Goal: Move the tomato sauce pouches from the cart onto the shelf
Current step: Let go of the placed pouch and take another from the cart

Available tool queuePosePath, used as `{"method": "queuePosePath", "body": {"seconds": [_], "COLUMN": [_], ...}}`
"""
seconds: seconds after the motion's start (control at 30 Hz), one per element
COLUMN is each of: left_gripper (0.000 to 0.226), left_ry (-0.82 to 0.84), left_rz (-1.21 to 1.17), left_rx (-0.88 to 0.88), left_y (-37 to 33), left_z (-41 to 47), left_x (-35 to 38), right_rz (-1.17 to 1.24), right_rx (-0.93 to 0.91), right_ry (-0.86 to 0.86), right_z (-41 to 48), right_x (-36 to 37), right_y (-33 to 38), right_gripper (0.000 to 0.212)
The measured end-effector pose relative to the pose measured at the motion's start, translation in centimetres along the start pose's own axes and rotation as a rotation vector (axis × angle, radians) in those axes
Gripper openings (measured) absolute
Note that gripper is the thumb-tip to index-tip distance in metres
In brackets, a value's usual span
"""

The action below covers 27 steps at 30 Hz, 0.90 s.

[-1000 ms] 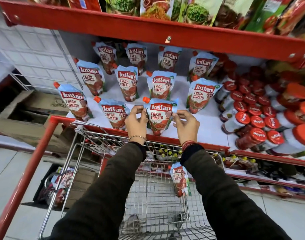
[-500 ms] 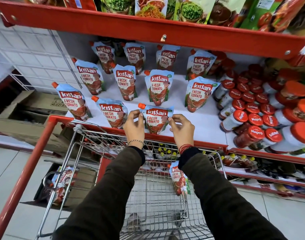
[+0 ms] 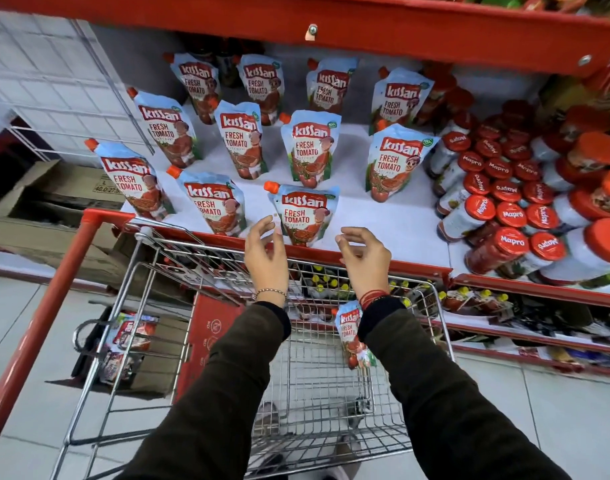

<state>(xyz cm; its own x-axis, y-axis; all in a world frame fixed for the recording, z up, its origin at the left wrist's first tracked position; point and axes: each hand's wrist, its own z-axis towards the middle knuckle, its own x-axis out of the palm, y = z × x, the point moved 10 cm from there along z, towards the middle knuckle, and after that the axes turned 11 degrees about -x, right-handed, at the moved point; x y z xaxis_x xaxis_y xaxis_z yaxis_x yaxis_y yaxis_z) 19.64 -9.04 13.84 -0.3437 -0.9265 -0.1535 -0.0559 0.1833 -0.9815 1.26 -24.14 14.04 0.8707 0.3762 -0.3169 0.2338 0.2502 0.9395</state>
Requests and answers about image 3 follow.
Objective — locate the row of yellow-capped bottles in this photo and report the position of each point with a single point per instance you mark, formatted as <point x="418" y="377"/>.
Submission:
<point x="330" y="284"/>

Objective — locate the colourful packets on shelf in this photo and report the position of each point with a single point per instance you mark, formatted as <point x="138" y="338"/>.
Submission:
<point x="534" y="1"/>

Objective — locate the person's right hand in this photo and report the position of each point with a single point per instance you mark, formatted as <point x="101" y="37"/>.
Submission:
<point x="370" y="267"/>

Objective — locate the yellow food packets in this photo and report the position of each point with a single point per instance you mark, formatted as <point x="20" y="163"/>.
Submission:
<point x="567" y="97"/>

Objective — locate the person's right shoe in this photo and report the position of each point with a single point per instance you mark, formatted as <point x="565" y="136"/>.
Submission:
<point x="347" y="457"/>

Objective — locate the white shelf with red edge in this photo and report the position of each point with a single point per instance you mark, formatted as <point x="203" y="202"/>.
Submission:
<point x="415" y="224"/>

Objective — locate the group of large orange-lidded jars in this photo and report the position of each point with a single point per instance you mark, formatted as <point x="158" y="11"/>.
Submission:
<point x="604" y="239"/>

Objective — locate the open brown cardboard carton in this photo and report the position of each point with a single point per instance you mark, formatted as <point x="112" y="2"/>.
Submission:
<point x="55" y="187"/>

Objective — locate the lower shelf with assorted packets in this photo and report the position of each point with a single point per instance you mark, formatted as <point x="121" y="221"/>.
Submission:
<point x="539" y="334"/>

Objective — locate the flat brown cardboard carton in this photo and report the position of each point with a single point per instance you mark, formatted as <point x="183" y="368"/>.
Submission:
<point x="40" y="244"/>

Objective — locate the person's left shoe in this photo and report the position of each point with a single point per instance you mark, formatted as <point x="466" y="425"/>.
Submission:
<point x="267" y="467"/>

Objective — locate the cluster of red-lidded jam jars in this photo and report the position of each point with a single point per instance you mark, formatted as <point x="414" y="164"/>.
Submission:
<point x="509" y="242"/>

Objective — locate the blue ketchup refill pouch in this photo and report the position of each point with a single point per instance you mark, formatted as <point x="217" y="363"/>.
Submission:
<point x="348" y="327"/>

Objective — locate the red upper shelf beam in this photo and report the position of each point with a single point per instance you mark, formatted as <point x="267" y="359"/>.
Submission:
<point x="385" y="29"/>

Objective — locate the person's left thumb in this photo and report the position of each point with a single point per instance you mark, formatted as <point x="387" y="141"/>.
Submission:
<point x="275" y="236"/>

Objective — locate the cardboard box with packets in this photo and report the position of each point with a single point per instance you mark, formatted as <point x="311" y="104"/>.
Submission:
<point x="160" y="354"/>

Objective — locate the person's right thumb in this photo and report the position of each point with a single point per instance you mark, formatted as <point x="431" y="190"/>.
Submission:
<point x="346" y="243"/>

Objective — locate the bundle of red snack packets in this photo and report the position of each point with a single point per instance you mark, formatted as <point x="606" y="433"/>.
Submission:
<point x="130" y="334"/>

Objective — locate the person's left hand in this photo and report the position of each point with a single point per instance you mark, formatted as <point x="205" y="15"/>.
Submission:
<point x="267" y="264"/>

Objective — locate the person's left forearm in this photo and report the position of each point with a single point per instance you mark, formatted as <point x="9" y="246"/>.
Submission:
<point x="220" y="394"/>

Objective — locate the person's right forearm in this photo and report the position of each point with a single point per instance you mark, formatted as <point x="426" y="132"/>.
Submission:
<point x="444" y="404"/>

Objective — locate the person's shoe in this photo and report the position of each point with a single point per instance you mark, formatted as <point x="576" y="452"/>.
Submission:
<point x="267" y="467"/>
<point x="347" y="457"/>

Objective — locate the red thread wrist band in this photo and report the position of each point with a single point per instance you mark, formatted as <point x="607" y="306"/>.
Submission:
<point x="374" y="297"/>

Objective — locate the red metal shelf post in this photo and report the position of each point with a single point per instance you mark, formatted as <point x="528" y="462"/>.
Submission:
<point x="40" y="324"/>

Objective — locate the rows of tomato ketchup pouches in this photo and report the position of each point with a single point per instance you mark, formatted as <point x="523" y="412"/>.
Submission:
<point x="307" y="159"/>

